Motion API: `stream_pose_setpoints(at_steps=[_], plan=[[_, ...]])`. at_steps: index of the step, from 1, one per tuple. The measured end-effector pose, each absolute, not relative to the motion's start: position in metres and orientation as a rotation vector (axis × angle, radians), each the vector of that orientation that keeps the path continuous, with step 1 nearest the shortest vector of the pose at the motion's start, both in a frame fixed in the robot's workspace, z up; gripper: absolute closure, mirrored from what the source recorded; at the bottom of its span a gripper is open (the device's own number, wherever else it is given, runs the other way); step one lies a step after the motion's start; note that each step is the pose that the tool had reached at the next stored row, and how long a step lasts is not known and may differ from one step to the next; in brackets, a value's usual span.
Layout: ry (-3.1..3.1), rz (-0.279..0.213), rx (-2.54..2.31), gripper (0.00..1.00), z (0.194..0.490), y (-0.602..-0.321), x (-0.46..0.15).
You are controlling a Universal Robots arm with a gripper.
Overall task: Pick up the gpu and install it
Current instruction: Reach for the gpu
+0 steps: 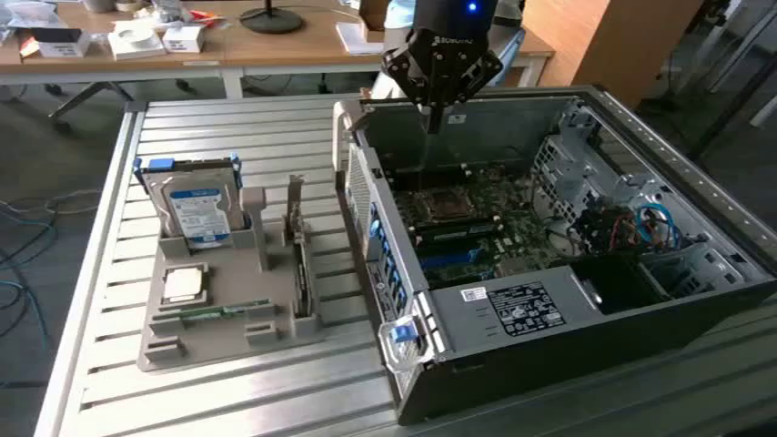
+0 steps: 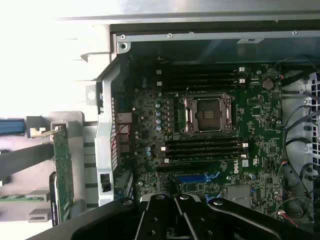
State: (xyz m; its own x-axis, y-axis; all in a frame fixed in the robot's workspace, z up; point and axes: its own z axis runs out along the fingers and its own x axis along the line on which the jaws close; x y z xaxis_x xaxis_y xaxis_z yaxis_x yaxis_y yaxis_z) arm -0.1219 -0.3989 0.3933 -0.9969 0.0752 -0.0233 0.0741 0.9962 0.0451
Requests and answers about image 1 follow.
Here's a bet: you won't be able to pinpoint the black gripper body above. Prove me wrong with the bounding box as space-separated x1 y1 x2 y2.
409 0 497 107

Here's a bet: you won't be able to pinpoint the graphics card with metal bracket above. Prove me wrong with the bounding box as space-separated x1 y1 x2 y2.
282 175 318 320

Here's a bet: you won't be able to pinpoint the white paper stack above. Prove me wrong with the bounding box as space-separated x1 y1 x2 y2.
334 21 385 56

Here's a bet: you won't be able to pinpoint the brown cardboard box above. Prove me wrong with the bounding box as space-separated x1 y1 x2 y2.
357 0 389 32

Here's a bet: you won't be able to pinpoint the wooden office desk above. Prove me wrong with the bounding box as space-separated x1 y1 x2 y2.
0 0 556 99

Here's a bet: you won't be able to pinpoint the wooden cabinet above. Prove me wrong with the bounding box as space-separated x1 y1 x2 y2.
521 0 704 110

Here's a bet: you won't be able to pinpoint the black round lamp base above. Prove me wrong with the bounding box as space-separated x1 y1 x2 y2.
238 0 305 36

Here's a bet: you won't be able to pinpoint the metal CPU socket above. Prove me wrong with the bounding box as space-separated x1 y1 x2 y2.
417 188 478 219

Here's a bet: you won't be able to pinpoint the orange red packets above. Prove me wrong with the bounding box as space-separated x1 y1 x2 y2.
187 7 226 29

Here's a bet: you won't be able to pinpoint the green motherboard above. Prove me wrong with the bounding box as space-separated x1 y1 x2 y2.
387 163 583 290

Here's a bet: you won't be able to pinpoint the black RAM stick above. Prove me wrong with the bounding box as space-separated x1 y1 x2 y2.
423 221 506 243

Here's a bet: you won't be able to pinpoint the small white labelled box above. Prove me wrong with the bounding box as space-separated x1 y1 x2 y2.
161 25 206 55

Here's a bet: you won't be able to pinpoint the clear parts packet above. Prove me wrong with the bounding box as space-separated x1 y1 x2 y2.
147 0 186 24

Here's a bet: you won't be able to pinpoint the blue expansion slot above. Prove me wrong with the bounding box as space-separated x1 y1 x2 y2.
419 249 482 270

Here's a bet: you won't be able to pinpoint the white tape roll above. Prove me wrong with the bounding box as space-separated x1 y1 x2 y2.
118 26 161 51

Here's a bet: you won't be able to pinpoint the flat white box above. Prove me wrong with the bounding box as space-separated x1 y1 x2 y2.
106 20 169 61

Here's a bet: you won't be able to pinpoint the hard disk with blue caddy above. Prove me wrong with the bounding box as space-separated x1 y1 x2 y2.
131 152 243 249

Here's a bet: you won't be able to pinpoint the white table leg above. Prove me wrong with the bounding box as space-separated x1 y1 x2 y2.
748 93 777 128

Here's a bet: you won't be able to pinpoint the grey plastic parts rack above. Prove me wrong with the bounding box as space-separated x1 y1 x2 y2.
135 186 333 372

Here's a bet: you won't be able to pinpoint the grey power supply unit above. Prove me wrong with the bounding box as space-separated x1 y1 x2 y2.
423 266 602 351

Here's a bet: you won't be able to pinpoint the white box with label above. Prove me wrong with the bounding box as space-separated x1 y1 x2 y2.
34 38 91 59

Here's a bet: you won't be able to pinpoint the silver disk bay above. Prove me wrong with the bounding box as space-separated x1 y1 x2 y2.
635 243 751 300

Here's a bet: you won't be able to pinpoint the blue release latch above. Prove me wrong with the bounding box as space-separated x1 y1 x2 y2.
387 320 419 342

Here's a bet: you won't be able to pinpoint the black flat device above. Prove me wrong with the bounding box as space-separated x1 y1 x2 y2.
29 27 83 45

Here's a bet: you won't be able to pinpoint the silver CPU chip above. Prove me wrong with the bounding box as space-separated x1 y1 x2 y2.
162 268 207 301

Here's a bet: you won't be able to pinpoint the green RAM stick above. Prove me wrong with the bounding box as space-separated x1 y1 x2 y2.
154 298 271 322

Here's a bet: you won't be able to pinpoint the clear plastic bag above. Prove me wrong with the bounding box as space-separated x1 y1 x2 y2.
0 0 67 29

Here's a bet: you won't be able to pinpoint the open black PC case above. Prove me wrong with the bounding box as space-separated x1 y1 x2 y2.
331 84 777 427

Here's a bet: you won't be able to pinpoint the black wire bundle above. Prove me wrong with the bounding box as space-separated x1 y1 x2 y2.
572 207 638 254

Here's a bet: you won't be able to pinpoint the red wire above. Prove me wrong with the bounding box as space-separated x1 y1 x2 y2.
612 216 638 245

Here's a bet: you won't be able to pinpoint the blue wire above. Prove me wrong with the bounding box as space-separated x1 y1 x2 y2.
635 202 684 251

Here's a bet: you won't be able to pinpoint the grey floor cable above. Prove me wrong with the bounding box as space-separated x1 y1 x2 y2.
0 188 102 215

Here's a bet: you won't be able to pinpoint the blue floor cable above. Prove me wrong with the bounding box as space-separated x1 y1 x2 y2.
0 207 59 388

